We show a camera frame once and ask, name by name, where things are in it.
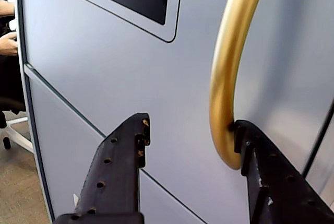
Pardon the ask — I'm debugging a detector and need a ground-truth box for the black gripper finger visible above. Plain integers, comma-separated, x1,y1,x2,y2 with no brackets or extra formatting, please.
234,120,334,224
54,112,151,224

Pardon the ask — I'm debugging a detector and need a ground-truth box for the curved gold door handle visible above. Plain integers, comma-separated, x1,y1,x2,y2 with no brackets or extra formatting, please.
209,0,271,170

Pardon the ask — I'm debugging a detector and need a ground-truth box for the bare person forearm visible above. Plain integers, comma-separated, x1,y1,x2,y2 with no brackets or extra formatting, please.
0,0,16,17

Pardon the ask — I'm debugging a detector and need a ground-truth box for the bare person hand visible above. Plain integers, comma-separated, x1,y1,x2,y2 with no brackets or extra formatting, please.
0,32,19,57

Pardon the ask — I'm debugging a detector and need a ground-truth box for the office chair base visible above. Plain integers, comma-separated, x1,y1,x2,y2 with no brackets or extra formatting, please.
0,96,35,155

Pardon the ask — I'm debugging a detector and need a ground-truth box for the grey cabinet door with handle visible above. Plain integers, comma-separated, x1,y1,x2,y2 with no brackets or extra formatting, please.
20,0,334,224

